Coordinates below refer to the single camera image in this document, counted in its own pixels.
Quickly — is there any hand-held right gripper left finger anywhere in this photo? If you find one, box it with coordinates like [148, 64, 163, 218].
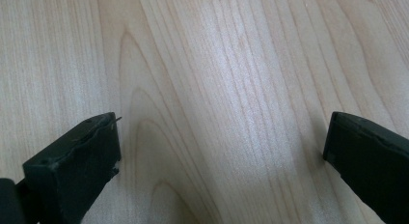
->
[22, 111, 123, 224]

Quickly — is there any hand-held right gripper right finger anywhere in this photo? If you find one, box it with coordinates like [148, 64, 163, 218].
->
[322, 111, 409, 224]

